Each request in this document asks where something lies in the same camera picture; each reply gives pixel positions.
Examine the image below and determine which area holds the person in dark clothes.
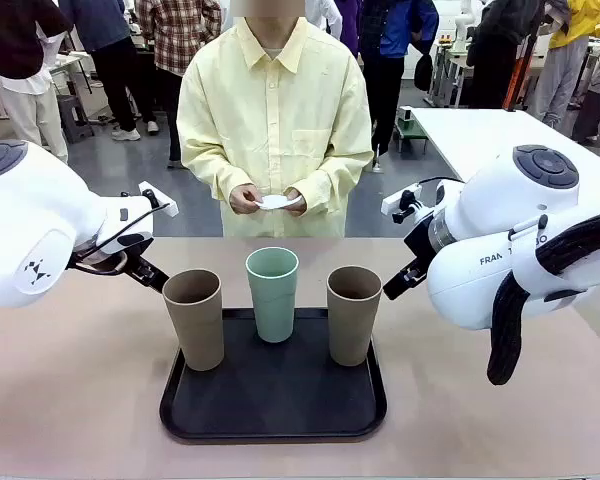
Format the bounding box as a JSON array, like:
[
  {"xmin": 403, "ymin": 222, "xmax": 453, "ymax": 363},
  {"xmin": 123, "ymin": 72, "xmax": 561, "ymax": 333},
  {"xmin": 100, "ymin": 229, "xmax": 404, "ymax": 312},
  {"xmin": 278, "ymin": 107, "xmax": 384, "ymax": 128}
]
[{"xmin": 58, "ymin": 0, "xmax": 160, "ymax": 143}]

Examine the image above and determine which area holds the brown tall cup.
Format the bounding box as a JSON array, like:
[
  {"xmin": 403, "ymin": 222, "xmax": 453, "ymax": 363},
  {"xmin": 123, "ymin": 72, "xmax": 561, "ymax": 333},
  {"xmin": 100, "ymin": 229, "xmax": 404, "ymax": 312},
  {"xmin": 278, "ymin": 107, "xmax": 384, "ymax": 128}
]
[
  {"xmin": 161, "ymin": 268, "xmax": 226, "ymax": 372},
  {"xmin": 326, "ymin": 265, "xmax": 384, "ymax": 368}
]

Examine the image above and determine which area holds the person right forearm yellow sleeve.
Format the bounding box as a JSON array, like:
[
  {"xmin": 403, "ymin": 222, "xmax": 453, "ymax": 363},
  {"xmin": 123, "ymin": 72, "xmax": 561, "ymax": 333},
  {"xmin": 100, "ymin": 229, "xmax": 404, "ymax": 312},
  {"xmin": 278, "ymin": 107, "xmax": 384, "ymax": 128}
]
[{"xmin": 177, "ymin": 134, "xmax": 254, "ymax": 204}]

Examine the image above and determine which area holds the person in grey white clothes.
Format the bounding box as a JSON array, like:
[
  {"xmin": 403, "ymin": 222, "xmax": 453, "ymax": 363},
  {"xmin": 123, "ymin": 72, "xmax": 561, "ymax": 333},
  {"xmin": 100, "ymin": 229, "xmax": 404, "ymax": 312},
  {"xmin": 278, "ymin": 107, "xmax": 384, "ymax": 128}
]
[{"xmin": 572, "ymin": 34, "xmax": 600, "ymax": 147}]

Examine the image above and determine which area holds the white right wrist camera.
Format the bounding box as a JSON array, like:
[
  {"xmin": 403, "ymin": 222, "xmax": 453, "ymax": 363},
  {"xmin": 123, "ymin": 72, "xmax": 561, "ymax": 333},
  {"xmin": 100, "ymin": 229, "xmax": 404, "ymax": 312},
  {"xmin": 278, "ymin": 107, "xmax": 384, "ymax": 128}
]
[{"xmin": 382, "ymin": 183, "xmax": 425, "ymax": 225}]

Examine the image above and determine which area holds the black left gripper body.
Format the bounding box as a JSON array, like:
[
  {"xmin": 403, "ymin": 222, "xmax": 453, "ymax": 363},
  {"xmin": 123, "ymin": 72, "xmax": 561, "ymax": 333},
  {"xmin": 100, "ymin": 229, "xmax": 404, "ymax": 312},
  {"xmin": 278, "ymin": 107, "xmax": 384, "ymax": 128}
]
[{"xmin": 121, "ymin": 244, "xmax": 154, "ymax": 281}]

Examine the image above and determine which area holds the black plastic tray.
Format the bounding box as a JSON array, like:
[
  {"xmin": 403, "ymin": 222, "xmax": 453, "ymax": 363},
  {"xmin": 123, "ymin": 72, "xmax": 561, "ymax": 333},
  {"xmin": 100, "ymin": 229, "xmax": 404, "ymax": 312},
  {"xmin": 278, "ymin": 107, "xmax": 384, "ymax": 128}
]
[{"xmin": 159, "ymin": 307, "xmax": 388, "ymax": 445}]

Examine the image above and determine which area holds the person in plaid shirt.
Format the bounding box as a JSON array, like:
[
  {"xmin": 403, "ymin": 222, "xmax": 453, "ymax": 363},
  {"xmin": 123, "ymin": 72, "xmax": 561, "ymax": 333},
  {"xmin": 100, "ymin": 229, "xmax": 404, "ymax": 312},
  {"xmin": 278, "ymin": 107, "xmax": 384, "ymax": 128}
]
[{"xmin": 134, "ymin": 0, "xmax": 223, "ymax": 170}]

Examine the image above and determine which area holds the person left forearm yellow sleeve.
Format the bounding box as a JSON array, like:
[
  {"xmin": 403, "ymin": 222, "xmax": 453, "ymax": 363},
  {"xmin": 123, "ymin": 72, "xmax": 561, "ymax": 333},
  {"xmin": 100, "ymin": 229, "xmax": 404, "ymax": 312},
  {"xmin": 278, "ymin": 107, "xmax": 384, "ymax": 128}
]
[{"xmin": 293, "ymin": 142, "xmax": 375, "ymax": 217}]

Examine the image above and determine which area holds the person in black jacket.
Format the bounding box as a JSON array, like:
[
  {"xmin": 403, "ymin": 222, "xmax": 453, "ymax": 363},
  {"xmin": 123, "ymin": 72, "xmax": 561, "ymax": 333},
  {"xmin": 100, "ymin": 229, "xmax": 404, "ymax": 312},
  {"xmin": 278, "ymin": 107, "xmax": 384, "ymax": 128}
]
[{"xmin": 465, "ymin": 0, "xmax": 547, "ymax": 109}]

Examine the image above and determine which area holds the person left hand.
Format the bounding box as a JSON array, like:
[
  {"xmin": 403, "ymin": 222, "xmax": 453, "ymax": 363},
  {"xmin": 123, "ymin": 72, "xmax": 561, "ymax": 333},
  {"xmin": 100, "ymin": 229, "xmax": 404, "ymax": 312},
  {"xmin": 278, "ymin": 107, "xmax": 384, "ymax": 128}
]
[{"xmin": 283, "ymin": 187, "xmax": 308, "ymax": 217}]

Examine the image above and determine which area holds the person right hand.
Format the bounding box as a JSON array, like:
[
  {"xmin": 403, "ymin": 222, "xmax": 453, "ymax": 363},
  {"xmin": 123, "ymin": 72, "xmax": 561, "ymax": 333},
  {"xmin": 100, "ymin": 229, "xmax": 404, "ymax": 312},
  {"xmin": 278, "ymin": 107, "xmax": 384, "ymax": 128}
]
[{"xmin": 228, "ymin": 185, "xmax": 262, "ymax": 216}]

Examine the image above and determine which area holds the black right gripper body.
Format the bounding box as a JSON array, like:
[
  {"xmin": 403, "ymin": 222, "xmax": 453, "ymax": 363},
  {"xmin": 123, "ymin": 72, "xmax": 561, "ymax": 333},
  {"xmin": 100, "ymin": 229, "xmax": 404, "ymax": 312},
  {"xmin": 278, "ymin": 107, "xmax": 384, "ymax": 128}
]
[{"xmin": 403, "ymin": 212, "xmax": 439, "ymax": 272}]

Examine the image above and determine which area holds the grey step stool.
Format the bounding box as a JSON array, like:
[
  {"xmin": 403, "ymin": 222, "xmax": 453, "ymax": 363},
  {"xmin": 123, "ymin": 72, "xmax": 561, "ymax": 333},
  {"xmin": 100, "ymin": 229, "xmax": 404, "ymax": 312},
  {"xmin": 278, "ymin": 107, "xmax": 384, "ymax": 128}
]
[{"xmin": 57, "ymin": 93, "xmax": 96, "ymax": 145}]

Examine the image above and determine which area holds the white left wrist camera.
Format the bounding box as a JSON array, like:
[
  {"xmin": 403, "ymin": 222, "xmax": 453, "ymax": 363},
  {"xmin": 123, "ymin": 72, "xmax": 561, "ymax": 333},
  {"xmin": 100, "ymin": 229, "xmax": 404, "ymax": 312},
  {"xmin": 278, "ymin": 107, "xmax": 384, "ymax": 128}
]
[{"xmin": 138, "ymin": 181, "xmax": 177, "ymax": 219}]

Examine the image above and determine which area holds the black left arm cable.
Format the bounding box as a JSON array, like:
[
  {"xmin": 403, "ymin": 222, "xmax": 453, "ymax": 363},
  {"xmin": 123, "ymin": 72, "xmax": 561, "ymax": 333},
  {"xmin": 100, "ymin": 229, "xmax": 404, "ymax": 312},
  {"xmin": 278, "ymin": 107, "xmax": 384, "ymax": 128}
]
[{"xmin": 71, "ymin": 201, "xmax": 172, "ymax": 275}]

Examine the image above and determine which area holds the person in yellow jacket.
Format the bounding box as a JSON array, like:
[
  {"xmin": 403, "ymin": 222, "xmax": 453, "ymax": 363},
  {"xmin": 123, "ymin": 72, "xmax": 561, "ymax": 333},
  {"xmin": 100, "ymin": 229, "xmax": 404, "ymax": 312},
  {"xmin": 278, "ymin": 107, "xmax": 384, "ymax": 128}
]
[{"xmin": 529, "ymin": 0, "xmax": 600, "ymax": 130}]

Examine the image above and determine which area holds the person in maroon top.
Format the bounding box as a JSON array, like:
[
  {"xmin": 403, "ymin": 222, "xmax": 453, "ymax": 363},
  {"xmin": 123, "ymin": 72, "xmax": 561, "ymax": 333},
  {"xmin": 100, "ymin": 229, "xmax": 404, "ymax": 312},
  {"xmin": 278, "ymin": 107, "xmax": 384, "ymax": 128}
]
[{"xmin": 0, "ymin": 0, "xmax": 74, "ymax": 164}]

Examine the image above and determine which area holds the black hanging bag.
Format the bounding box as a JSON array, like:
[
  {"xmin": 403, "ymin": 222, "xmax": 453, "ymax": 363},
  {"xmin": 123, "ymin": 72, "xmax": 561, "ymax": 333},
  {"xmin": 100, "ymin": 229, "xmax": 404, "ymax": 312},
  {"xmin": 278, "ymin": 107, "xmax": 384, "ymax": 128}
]
[{"xmin": 413, "ymin": 51, "xmax": 434, "ymax": 93}]

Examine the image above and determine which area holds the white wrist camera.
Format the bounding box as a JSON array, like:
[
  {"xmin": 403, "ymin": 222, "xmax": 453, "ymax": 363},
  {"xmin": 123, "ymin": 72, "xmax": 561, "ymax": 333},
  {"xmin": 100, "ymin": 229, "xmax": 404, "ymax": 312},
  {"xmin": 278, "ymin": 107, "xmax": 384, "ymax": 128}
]
[
  {"xmin": 138, "ymin": 181, "xmax": 177, "ymax": 219},
  {"xmin": 382, "ymin": 183, "xmax": 425, "ymax": 225}
]

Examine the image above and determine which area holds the mint green tall cup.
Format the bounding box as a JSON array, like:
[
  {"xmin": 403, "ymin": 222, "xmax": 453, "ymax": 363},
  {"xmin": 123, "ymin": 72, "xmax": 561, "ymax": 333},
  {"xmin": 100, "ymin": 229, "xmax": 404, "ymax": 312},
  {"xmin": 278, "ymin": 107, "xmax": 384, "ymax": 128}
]
[{"xmin": 245, "ymin": 248, "xmax": 300, "ymax": 344}]

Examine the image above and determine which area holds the person in blue jacket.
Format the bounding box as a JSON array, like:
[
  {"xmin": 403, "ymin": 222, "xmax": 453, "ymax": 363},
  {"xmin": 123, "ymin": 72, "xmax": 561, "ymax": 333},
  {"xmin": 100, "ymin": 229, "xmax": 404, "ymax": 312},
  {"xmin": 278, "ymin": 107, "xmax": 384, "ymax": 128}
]
[{"xmin": 357, "ymin": 0, "xmax": 440, "ymax": 174}]

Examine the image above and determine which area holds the person in yellow shirt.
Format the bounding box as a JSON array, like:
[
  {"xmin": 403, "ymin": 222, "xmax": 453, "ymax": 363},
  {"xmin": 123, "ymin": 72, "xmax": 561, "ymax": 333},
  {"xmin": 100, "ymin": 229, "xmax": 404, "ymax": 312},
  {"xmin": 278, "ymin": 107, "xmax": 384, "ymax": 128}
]
[{"xmin": 176, "ymin": 17, "xmax": 375, "ymax": 239}]

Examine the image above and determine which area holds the orange black post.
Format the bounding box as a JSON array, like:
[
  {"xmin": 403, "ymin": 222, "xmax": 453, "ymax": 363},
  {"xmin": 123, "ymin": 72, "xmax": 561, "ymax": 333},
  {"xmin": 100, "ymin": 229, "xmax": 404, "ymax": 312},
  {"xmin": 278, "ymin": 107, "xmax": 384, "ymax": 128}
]
[{"xmin": 502, "ymin": 29, "xmax": 537, "ymax": 112}]

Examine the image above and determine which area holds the black right arm cable sleeve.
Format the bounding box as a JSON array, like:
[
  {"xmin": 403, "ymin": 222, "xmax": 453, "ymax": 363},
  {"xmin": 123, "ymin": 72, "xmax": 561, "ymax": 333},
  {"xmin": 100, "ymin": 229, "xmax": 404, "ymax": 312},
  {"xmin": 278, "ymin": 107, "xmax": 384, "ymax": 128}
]
[{"xmin": 486, "ymin": 204, "xmax": 600, "ymax": 386}]

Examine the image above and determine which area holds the white lace paper coaster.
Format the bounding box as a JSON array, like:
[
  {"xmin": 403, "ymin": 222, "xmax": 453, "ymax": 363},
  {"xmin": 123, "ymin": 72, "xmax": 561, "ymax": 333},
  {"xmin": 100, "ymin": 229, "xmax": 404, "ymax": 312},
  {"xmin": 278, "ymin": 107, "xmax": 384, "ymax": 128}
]
[{"xmin": 253, "ymin": 194, "xmax": 304, "ymax": 212}]

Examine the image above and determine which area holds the white background table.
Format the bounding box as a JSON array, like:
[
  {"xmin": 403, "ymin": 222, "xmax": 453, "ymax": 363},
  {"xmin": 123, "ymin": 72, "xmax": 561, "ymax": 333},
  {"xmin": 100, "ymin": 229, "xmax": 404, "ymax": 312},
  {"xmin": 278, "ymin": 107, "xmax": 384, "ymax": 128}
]
[{"xmin": 408, "ymin": 107, "xmax": 600, "ymax": 184}]

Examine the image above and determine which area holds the green small stand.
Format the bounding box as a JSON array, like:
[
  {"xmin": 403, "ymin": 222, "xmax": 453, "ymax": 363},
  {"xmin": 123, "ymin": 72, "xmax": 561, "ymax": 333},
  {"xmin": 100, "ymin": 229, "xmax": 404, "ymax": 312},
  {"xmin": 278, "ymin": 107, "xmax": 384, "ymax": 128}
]
[{"xmin": 393, "ymin": 105, "xmax": 429, "ymax": 154}]

